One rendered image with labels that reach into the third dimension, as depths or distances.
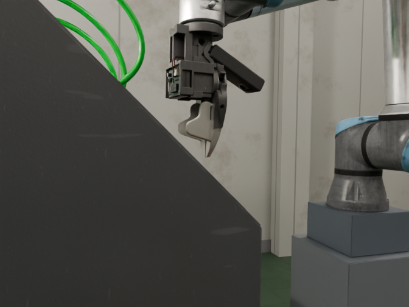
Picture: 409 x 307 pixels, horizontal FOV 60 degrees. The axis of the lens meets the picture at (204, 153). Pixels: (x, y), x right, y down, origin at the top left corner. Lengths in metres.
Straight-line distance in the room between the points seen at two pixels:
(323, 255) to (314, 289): 0.10
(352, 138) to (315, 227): 0.26
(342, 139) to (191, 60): 0.51
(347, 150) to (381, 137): 0.10
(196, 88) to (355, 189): 0.54
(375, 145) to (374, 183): 0.11
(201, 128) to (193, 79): 0.08
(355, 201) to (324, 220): 0.10
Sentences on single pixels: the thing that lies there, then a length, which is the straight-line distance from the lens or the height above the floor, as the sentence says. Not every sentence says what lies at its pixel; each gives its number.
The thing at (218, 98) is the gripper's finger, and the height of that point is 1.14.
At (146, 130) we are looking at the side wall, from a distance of 0.43.
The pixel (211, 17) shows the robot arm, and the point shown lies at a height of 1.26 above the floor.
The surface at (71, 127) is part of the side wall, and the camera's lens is 0.42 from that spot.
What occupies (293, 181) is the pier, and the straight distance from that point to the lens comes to 3.34.
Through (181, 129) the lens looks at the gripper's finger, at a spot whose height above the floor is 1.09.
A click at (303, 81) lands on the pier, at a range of 3.40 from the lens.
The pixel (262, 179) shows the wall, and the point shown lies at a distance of 3.38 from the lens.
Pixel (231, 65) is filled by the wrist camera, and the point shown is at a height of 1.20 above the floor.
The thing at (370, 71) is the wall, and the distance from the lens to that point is 4.10.
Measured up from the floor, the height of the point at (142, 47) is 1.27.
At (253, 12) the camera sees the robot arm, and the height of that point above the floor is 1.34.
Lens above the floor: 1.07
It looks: 3 degrees down
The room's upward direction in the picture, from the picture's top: 1 degrees clockwise
